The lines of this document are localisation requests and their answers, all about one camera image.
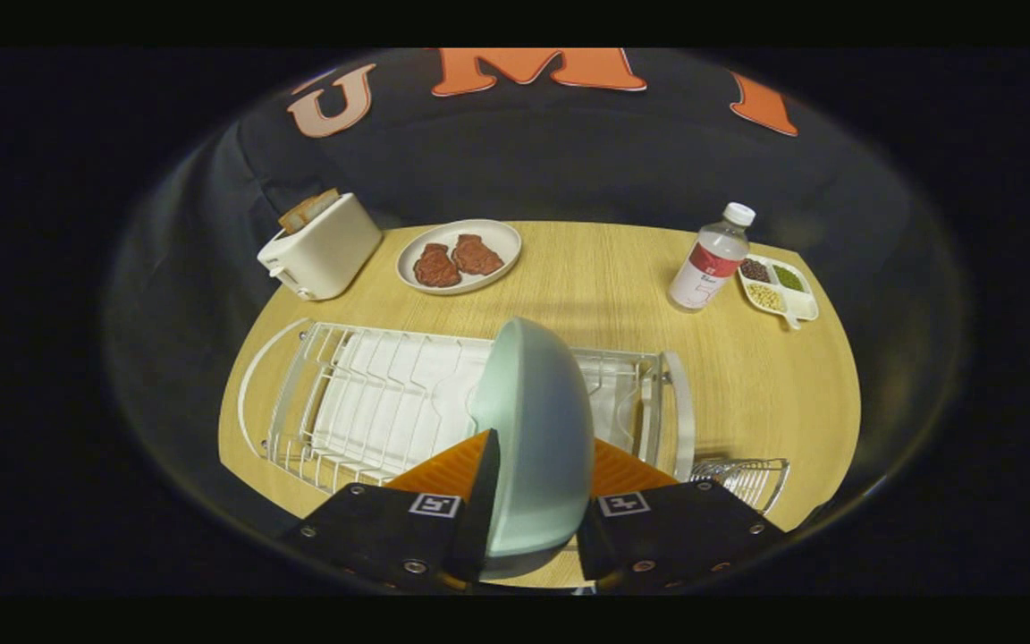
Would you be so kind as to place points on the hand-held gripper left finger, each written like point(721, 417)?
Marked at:
point(479, 528)

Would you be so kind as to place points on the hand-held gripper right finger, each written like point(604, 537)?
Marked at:
point(685, 537)

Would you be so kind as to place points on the light green plate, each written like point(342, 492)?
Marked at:
point(542, 429)

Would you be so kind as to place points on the white divided dish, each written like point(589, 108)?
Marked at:
point(801, 304)

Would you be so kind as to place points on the white oval plate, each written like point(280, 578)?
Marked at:
point(497, 237)

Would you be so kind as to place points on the yellow beans pile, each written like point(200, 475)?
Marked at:
point(765, 297)

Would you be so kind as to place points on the clear bottle with red label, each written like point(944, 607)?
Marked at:
point(703, 273)

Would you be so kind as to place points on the brown meat piece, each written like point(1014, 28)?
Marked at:
point(436, 266)
point(477, 255)

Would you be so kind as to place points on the dark beans pile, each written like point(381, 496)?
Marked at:
point(755, 270)

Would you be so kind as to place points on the green beans pile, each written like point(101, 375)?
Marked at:
point(789, 278)

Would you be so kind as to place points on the white toaster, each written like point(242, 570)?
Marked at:
point(327, 255)

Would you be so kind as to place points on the brown toast slices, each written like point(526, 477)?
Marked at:
point(305, 213)

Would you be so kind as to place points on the black backdrop cloth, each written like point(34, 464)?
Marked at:
point(569, 161)

